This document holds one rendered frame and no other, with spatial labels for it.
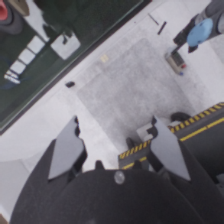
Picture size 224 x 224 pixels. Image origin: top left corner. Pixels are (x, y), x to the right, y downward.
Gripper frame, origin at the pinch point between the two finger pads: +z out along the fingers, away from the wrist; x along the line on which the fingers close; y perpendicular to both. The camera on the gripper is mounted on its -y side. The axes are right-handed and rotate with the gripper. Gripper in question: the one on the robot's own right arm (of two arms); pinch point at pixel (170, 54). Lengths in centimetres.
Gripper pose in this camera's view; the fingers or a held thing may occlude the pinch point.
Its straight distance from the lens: 92.0
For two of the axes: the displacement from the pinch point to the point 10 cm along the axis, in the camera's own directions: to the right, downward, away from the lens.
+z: 0.6, -0.9, 9.9
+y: -5.9, -8.1, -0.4
